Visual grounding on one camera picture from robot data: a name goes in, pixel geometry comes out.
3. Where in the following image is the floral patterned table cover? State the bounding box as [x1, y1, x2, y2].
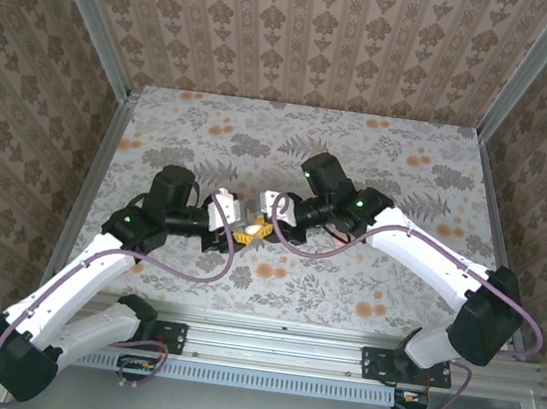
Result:
[42, 74, 541, 356]

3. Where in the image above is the black electronics box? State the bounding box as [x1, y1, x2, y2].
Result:
[391, 387, 432, 409]
[114, 353, 159, 385]

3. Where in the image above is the aluminium table side rail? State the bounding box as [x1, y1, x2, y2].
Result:
[450, 138, 547, 363]
[36, 80, 142, 308]

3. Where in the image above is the aluminium mounting rail beam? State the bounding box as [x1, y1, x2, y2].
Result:
[78, 290, 547, 406]

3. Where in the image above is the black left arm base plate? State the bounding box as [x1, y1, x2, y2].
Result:
[145, 317, 189, 356]

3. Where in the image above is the grey slotted cable duct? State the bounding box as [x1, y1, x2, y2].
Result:
[58, 343, 400, 409]

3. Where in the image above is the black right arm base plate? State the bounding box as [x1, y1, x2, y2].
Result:
[358, 345, 457, 393]

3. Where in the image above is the aluminium frame post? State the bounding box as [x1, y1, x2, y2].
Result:
[476, 0, 547, 151]
[24, 0, 145, 104]

